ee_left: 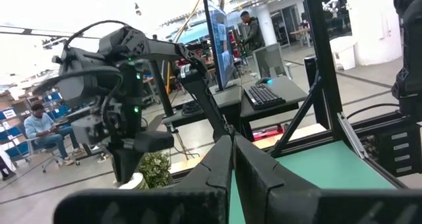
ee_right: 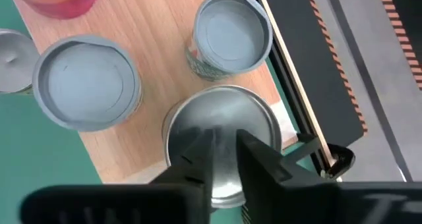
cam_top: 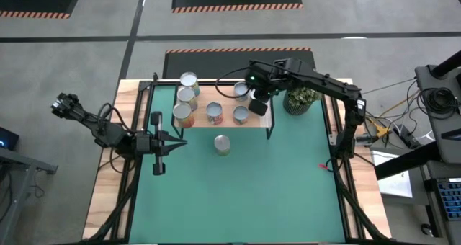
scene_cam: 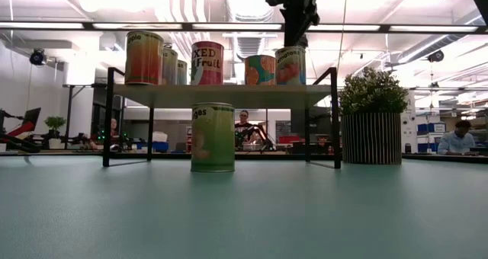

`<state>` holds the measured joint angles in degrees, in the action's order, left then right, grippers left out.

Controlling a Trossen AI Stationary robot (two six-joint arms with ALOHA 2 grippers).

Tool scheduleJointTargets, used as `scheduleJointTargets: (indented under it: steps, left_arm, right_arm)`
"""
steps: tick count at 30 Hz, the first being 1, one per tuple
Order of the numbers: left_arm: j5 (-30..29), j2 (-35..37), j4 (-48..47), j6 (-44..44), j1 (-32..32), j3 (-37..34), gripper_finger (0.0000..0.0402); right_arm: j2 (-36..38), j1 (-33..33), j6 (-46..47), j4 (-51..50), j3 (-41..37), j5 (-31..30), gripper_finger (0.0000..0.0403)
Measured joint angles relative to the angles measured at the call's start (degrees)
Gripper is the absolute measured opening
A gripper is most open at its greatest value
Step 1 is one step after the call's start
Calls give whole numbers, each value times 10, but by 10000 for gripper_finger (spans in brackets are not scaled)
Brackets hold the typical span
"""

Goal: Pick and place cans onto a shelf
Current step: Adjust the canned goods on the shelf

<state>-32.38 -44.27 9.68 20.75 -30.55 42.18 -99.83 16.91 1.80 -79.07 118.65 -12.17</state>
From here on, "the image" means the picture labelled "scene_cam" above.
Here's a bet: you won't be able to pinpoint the tomatoes can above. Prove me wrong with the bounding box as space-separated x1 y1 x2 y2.
274 46 307 86

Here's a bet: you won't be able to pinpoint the teal oranges can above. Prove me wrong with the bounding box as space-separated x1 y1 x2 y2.
244 54 277 86

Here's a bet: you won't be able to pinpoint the red mixed fruit can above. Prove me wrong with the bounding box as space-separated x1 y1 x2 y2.
190 40 225 86

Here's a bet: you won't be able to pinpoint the peaches can green label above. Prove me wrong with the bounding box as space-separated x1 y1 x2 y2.
177 59 188 86

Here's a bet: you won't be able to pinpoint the blue berries can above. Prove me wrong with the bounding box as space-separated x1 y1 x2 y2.
162 46 179 86

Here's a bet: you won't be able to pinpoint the green oranges can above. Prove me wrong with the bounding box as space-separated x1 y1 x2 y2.
190 101 236 174

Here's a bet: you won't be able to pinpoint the apple can orange label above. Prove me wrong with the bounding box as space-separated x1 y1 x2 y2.
124 30 165 86

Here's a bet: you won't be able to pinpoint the blue shelf bins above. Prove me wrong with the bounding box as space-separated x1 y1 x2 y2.
417 122 447 134

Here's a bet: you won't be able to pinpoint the person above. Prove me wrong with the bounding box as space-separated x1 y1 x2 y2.
437 120 477 156
108 117 120 145
233 109 268 145

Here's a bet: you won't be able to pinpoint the potted plant striped pot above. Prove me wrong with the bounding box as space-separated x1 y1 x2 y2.
337 66 409 165

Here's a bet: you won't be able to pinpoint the black ceiling spotlight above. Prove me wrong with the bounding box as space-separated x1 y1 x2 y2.
29 48 47 66
427 49 445 64

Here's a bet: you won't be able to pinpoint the blue storage bins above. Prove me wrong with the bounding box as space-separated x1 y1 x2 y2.
136 141 169 153

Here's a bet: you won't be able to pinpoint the green table mat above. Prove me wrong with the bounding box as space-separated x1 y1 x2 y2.
0 155 488 259

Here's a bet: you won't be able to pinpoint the small background potted plant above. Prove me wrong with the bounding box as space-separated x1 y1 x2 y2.
44 115 67 140

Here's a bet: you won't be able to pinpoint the black background monitor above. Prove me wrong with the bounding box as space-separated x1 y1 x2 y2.
21 107 42 127

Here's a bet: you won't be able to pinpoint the red black background machine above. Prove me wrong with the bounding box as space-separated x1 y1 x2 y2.
0 108 43 154

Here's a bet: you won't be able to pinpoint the black ceiling light rail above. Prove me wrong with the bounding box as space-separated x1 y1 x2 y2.
0 21 488 34

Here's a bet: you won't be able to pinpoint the black rig frame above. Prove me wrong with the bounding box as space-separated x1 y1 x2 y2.
0 150 488 163

